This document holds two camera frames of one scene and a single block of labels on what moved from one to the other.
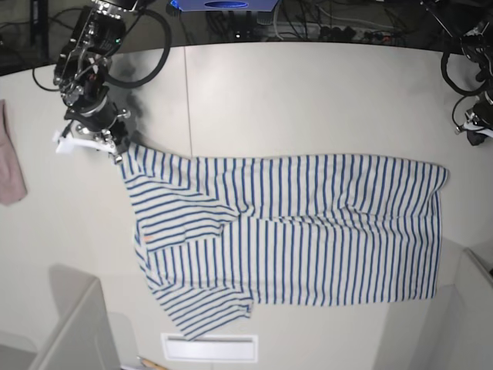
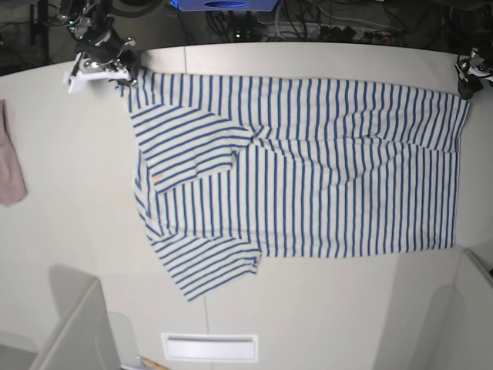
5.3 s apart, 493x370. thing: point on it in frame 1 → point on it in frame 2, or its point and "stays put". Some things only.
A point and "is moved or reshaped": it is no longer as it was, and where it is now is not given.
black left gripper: [102, 119] → [105, 45]
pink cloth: [12, 183] stays put
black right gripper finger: [474, 137] → [467, 87]
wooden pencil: [154, 364] stays put
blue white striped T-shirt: [218, 236] is moved or reshaped
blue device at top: [223, 5] stays put
